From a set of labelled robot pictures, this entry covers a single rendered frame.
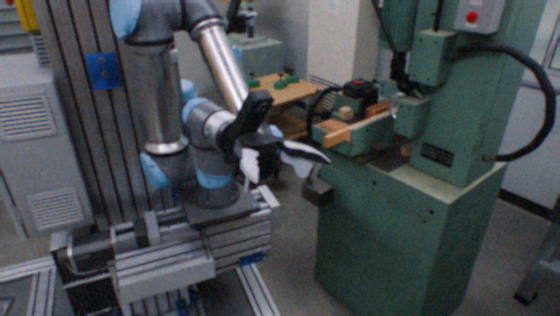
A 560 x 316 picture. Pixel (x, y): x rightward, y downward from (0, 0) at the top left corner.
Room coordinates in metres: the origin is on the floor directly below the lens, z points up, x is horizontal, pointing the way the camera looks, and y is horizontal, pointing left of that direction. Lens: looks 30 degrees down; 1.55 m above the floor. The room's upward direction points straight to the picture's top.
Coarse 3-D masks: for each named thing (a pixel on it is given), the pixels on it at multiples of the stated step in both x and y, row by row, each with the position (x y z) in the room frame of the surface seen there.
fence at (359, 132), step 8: (376, 120) 1.36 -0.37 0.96; (384, 120) 1.39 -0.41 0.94; (392, 120) 1.43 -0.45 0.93; (352, 128) 1.29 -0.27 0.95; (360, 128) 1.30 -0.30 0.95; (368, 128) 1.33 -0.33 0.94; (376, 128) 1.36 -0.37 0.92; (384, 128) 1.40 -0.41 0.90; (352, 136) 1.28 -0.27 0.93; (360, 136) 1.30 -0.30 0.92
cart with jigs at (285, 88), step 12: (252, 84) 2.98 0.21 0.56; (264, 84) 3.08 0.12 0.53; (276, 84) 2.95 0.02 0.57; (288, 84) 3.08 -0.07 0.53; (300, 84) 3.08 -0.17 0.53; (312, 84) 3.08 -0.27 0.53; (276, 96) 2.80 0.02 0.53; (288, 96) 2.80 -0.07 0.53; (300, 96) 2.80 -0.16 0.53; (264, 120) 2.61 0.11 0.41; (276, 120) 3.10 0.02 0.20; (288, 120) 3.15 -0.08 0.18; (300, 120) 3.15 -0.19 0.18; (288, 132) 2.86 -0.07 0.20; (300, 132) 2.90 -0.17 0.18
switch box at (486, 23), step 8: (464, 0) 1.16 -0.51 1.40; (480, 0) 1.13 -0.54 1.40; (488, 0) 1.11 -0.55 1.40; (496, 0) 1.10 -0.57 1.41; (504, 0) 1.13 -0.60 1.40; (464, 8) 1.16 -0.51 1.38; (472, 8) 1.14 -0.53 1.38; (480, 8) 1.13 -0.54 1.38; (488, 8) 1.11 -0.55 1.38; (496, 8) 1.11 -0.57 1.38; (456, 16) 1.17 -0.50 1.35; (464, 16) 1.16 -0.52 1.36; (480, 16) 1.12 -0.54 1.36; (488, 16) 1.11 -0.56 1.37; (496, 16) 1.12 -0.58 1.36; (456, 24) 1.17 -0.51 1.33; (464, 24) 1.15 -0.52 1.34; (480, 24) 1.12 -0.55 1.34; (488, 24) 1.10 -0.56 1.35; (496, 24) 1.13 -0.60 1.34; (480, 32) 1.12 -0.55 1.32; (488, 32) 1.10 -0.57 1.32
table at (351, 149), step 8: (336, 112) 1.65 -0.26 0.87; (344, 120) 1.48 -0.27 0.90; (352, 120) 1.49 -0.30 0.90; (360, 120) 1.49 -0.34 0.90; (320, 128) 1.41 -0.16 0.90; (392, 128) 1.43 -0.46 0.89; (312, 136) 1.43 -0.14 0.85; (320, 136) 1.40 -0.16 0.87; (368, 136) 1.34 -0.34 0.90; (376, 136) 1.37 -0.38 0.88; (384, 136) 1.40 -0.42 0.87; (392, 136) 1.44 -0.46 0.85; (336, 144) 1.33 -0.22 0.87; (344, 144) 1.30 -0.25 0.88; (352, 144) 1.28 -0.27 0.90; (360, 144) 1.31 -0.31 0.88; (368, 144) 1.34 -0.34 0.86; (376, 144) 1.37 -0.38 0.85; (344, 152) 1.30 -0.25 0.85; (352, 152) 1.28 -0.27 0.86; (360, 152) 1.31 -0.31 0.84
